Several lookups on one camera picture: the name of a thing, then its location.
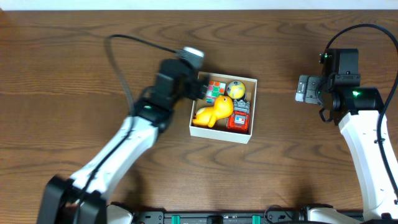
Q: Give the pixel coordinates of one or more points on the orange dinosaur toy figure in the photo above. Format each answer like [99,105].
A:
[208,116]

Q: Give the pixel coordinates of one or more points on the white cardboard box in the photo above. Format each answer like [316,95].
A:
[219,131]

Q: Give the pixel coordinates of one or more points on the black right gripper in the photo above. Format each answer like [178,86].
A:
[312,83]

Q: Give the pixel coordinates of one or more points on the yellow grey toy ball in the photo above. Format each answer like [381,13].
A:
[236,89]

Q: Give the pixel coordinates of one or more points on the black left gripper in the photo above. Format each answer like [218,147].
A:
[193,88]

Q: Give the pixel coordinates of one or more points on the red grey toy truck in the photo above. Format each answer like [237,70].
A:
[239,119]

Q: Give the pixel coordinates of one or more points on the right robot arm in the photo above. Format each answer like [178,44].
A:
[357,111]

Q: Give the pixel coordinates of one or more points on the multicolour puzzle cube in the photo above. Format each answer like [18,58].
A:
[215,89]

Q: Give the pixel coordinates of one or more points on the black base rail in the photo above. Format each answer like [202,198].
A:
[120,214]

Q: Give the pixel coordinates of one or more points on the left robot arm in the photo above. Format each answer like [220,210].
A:
[83,198]

